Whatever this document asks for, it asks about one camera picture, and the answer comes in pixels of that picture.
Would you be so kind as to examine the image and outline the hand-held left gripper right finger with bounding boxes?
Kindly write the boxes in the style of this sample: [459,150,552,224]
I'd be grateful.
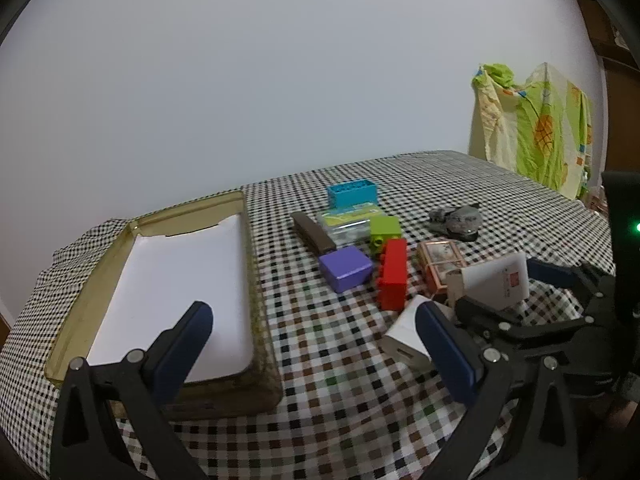
[416,301,582,480]

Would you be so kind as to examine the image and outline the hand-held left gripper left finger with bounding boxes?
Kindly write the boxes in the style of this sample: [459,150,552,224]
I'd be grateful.
[50,301,216,480]

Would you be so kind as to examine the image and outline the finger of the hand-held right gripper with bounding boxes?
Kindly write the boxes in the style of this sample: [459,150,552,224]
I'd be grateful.
[452,296,601,361]
[527,257,617,312]

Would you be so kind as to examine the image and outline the white charger adapter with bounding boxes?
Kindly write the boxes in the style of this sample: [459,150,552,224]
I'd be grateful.
[382,295,435,373]

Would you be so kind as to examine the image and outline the white card box red logo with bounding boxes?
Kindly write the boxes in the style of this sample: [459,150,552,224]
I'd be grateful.
[446,252,530,313]

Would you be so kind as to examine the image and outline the gold metal tray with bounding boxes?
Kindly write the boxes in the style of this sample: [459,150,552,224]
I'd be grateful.
[44,190,283,420]

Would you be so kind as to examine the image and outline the pink patterned card box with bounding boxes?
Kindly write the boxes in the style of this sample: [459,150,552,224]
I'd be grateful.
[416,240,468,297]

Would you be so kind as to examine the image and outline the red building block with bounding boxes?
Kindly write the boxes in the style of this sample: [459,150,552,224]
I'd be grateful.
[376,238,409,311]

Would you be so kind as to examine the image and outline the purple box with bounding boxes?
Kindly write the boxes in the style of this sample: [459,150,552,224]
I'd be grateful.
[318,246,374,294]

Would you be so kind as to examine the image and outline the green building block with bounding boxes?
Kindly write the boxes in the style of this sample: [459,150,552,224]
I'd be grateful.
[369,216,403,252]

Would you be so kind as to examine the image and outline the clear packet with green label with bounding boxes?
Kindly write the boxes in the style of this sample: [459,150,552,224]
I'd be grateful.
[316,203,383,243]

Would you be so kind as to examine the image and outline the dark brown bar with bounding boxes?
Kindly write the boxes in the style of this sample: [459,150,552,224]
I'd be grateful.
[291,211,337,254]

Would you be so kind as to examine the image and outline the blue building block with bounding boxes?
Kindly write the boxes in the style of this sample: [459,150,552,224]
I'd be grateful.
[327,179,378,209]

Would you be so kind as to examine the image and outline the white paper sheet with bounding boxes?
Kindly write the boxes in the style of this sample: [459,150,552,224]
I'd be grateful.
[87,213,253,383]

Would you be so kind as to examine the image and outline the checkered tablecloth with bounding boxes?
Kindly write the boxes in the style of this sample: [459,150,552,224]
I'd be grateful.
[0,150,621,480]

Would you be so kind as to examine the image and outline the green printed cloth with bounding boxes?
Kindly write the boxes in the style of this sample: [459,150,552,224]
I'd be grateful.
[468,62,593,200]

